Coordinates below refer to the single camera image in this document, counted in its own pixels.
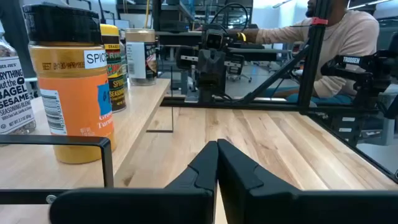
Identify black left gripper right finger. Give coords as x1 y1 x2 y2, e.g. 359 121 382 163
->
216 138 398 224

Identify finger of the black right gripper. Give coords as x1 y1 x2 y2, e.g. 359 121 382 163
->
197 49 213 94
211 49 227 94

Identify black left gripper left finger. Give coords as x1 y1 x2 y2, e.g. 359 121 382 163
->
49 140 219 224

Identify furikake jar tan lid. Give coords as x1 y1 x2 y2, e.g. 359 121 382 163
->
124 28 159 86

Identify chili onion jar yellow lid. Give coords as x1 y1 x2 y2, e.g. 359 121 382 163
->
99 24 128 113

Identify orange turmeric jar black lid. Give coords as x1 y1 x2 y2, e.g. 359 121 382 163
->
22 2 118 165

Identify bagel seasoning jar white lid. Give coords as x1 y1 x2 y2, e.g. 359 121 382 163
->
0 32 37 136

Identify wooden shelf black metal legs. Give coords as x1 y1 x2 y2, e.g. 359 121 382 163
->
0 65 175 224

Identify black office chair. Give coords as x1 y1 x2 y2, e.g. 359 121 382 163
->
226 54 253 83

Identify person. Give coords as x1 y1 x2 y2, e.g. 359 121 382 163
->
241 0 381 106

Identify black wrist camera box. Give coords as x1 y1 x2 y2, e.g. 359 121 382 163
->
201 29 225 50

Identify black looped gripper cable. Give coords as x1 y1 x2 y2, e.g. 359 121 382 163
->
210 2 250 34

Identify black aluminium table frame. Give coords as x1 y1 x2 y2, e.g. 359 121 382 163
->
160 0 398 184

